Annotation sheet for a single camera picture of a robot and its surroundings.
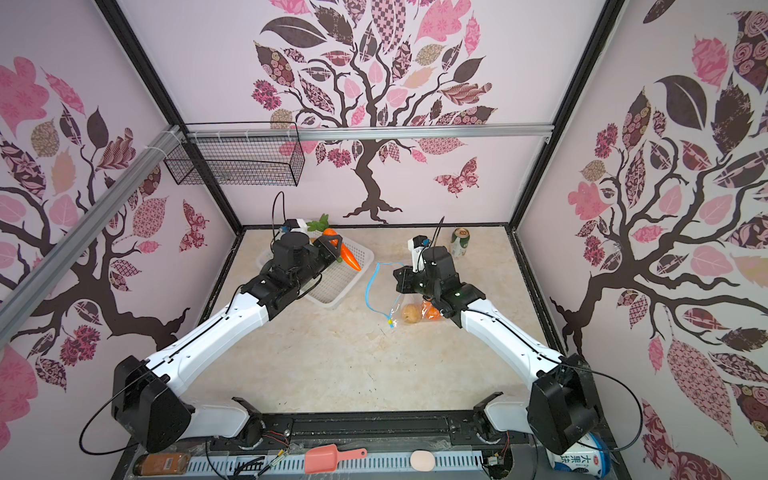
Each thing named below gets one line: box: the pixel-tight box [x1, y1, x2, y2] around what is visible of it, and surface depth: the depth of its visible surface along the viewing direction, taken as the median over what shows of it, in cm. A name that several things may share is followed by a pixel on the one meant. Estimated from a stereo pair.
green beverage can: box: [451, 228, 470, 258], surface depth 106 cm
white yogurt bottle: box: [546, 432, 611, 479], surface depth 66 cm
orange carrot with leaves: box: [307, 214, 362, 272], surface depth 77 cm
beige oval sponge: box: [410, 450, 435, 472], surface depth 70 cm
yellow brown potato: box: [402, 304, 422, 324], surface depth 87 cm
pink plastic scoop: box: [304, 444, 368, 474], surface depth 71 cm
